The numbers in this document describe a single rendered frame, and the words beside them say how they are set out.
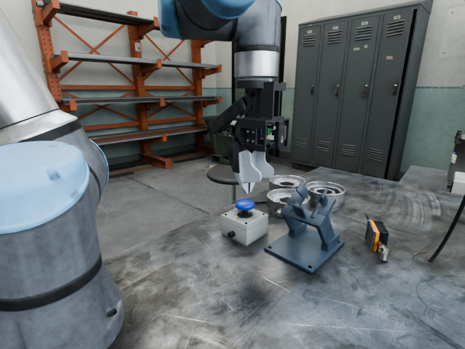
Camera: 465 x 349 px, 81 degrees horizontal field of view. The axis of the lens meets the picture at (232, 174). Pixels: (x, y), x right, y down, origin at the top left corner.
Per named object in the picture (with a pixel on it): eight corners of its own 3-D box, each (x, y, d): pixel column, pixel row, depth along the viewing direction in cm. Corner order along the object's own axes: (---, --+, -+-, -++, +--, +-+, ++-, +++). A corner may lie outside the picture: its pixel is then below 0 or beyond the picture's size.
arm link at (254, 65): (225, 53, 46) (255, 57, 51) (225, 82, 47) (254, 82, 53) (260, 49, 41) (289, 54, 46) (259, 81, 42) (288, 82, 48)
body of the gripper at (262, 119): (263, 156, 45) (266, 79, 41) (226, 149, 50) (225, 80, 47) (288, 149, 50) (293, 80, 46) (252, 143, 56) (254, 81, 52)
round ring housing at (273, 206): (276, 199, 75) (277, 185, 74) (313, 208, 70) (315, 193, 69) (259, 213, 67) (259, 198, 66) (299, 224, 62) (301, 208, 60)
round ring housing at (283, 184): (265, 197, 77) (265, 183, 76) (272, 185, 87) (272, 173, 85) (302, 201, 74) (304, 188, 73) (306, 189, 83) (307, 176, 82)
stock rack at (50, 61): (201, 149, 520) (196, 26, 458) (227, 154, 474) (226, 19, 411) (61, 176, 356) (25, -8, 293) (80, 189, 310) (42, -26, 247)
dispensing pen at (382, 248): (373, 204, 62) (396, 243, 46) (370, 221, 63) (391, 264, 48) (362, 203, 62) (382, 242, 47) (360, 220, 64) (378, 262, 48)
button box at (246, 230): (242, 222, 62) (243, 203, 61) (267, 233, 58) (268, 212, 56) (216, 235, 57) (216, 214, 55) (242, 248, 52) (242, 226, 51)
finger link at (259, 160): (266, 199, 51) (268, 151, 48) (243, 191, 55) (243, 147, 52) (276, 194, 53) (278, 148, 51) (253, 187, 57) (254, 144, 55)
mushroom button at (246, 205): (243, 217, 60) (243, 196, 58) (257, 223, 57) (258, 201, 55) (231, 223, 57) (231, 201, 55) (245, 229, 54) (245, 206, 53)
